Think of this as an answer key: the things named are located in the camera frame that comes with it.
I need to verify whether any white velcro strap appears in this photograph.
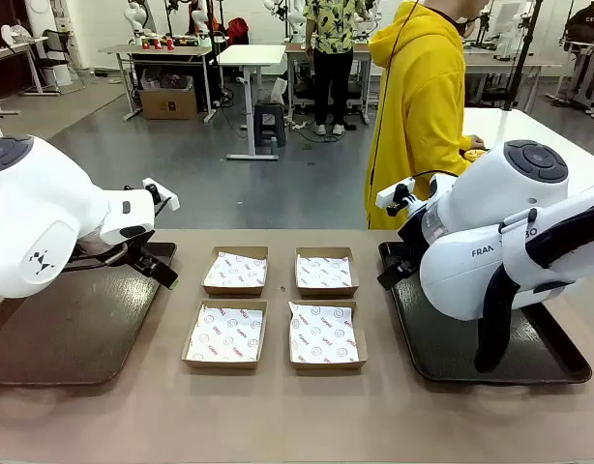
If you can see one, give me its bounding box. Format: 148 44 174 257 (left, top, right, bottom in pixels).
498 208 539 272

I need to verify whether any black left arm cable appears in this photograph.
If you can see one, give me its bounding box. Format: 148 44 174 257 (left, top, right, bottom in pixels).
67 241 130 271

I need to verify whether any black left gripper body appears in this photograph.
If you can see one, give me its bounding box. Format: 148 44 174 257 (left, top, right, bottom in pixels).
124 232 163 278

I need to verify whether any white red-printed paper liner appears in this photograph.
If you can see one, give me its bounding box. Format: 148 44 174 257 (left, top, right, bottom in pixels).
287 302 361 364
186 304 264 363
203 250 269 287
296 254 353 289

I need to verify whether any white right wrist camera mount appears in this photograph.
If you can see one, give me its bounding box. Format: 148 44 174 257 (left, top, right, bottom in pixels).
376 176 417 218

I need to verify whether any grey lab table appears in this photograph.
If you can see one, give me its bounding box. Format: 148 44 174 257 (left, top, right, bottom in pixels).
282 42 375 125
463 50 564 105
98 43 219 123

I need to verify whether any person in floral shirt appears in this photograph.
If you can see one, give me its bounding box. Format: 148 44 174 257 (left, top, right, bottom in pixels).
302 0 371 136

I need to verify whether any brown cardboard shipping box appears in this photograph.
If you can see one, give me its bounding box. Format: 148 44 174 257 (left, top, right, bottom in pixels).
140 85 198 121

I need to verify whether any white side table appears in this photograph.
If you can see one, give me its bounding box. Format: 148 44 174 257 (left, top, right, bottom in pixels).
0 36 49 117

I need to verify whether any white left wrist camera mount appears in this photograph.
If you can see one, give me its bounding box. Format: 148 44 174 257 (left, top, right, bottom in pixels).
141 177 181 213

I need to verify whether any person in yellow hoodie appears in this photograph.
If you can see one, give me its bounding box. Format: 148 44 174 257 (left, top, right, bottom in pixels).
364 0 487 231

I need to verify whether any person's right forearm yellow sleeve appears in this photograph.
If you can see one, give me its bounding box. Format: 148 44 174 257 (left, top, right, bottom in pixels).
444 123 475 159

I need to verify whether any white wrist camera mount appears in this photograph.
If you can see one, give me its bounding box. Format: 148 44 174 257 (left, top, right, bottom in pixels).
141 177 181 213
376 176 417 218

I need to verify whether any dark grey plastic stool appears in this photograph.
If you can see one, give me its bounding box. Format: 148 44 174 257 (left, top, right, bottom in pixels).
252 101 286 149

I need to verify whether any dark brown plastic tray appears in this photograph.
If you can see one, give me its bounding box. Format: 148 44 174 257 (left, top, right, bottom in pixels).
376 240 594 387
0 241 178 388

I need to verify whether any black stand pole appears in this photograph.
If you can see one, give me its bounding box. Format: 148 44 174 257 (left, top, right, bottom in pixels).
502 0 538 112

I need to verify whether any large white table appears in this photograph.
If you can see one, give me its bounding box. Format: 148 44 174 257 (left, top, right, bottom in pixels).
462 106 594 204

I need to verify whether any black office chair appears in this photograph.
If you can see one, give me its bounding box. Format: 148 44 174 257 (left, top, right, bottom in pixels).
35 28 86 94

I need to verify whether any brown cardboard donut box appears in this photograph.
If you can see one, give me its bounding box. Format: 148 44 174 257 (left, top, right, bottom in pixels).
181 300 270 371
200 246 271 297
294 246 361 299
286 300 370 372

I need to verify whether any person in black shirt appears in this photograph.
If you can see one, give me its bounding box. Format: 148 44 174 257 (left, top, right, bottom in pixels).
564 1 594 59

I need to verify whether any black right camera cable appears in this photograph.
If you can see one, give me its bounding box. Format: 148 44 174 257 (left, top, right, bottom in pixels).
410 169 460 183

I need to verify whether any white height-adjustable desk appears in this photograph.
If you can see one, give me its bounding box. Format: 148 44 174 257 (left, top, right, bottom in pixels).
216 43 288 161

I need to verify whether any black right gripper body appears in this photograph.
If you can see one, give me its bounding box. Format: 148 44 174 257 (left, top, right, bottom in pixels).
397 205 431 265

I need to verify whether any red bag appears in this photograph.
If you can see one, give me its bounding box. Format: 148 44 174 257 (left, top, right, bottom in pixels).
226 17 251 47

